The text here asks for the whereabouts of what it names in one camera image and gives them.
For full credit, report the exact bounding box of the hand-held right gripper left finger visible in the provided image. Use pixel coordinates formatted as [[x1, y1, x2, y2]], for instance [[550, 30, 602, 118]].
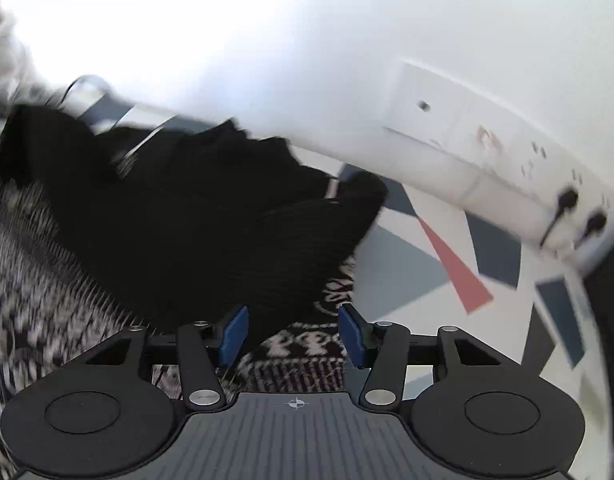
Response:
[[62, 305, 249, 409]]

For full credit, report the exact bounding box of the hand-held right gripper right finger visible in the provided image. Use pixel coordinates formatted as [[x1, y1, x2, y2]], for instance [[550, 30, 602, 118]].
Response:
[[338, 304, 524, 409]]

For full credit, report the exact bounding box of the black white patterned sweater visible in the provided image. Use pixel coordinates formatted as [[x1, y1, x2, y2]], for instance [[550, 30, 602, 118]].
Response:
[[0, 105, 388, 411]]

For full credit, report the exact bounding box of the black power plug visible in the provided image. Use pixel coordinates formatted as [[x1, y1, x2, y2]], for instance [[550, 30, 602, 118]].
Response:
[[574, 212, 608, 251], [539, 187, 580, 248]]

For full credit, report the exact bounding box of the black cabinet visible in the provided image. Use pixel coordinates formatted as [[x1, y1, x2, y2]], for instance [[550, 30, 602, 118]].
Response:
[[582, 232, 614, 341]]

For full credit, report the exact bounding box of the white charging cable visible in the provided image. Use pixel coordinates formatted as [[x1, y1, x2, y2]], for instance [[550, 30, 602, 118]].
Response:
[[474, 127, 504, 154]]

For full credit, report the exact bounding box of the white wall socket panel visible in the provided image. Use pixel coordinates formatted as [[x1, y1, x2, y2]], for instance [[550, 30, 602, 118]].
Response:
[[384, 60, 614, 271]]

